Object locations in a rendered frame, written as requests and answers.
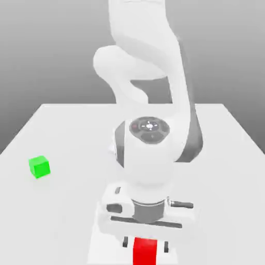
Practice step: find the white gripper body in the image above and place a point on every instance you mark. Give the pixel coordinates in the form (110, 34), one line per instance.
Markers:
(178, 217)

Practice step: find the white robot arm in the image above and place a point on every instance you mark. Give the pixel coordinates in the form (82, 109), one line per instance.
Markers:
(145, 62)

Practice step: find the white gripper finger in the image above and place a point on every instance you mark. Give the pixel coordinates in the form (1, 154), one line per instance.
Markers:
(166, 246)
(125, 242)

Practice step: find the small green cube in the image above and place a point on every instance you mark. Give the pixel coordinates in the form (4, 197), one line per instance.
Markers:
(39, 167)

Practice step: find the small red cube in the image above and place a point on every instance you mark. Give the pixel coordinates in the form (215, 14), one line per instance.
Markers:
(144, 251)

